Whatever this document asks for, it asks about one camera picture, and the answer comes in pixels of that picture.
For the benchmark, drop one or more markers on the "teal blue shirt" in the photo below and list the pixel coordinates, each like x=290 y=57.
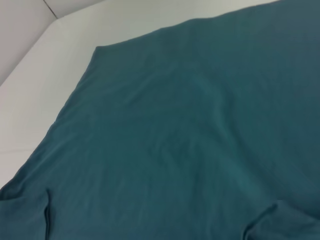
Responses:
x=187 y=137

